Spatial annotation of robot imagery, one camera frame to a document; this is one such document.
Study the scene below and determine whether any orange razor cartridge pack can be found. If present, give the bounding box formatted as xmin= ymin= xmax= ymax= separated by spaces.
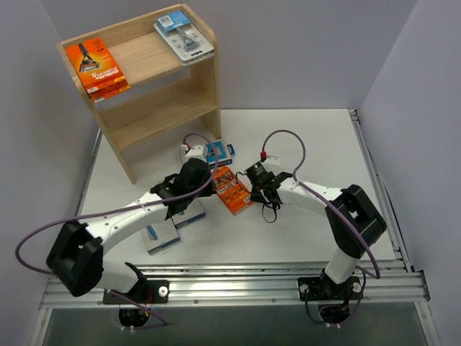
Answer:
xmin=213 ymin=166 xmax=253 ymax=215

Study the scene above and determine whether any grey harry's razor box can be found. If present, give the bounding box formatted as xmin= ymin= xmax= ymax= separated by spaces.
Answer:
xmin=140 ymin=219 xmax=180 ymax=254
xmin=171 ymin=199 xmax=206 ymax=229

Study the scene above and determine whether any Gillette blue razor blister pack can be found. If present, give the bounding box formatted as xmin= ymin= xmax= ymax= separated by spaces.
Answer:
xmin=181 ymin=36 xmax=214 ymax=66

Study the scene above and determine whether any orange Gillette Fusion box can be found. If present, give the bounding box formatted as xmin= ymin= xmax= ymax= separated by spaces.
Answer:
xmin=65 ymin=37 xmax=131 ymax=103

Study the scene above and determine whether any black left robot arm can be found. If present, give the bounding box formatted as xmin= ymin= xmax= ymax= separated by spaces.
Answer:
xmin=46 ymin=158 xmax=215 ymax=302

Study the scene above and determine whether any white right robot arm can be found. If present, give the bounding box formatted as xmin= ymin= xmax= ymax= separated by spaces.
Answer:
xmin=244 ymin=161 xmax=387 ymax=298

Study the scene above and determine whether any wooden two-tier shelf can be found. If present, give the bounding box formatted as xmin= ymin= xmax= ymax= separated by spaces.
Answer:
xmin=57 ymin=4 xmax=221 ymax=184

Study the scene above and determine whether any blue Harry's razor box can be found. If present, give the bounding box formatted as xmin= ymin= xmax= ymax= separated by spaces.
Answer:
xmin=197 ymin=140 xmax=235 ymax=169

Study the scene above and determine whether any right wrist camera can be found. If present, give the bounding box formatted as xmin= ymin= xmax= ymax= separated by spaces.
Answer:
xmin=260 ymin=151 xmax=280 ymax=169

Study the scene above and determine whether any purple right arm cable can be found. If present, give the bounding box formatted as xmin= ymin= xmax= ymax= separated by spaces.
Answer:
xmin=261 ymin=129 xmax=382 ymax=321

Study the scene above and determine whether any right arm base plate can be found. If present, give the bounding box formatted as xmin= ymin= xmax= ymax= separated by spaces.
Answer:
xmin=297 ymin=276 xmax=362 ymax=302

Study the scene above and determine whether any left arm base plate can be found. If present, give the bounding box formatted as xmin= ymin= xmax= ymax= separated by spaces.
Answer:
xmin=102 ymin=280 xmax=170 ymax=305

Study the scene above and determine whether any aluminium table frame rail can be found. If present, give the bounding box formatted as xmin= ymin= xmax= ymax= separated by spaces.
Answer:
xmin=39 ymin=107 xmax=431 ymax=309

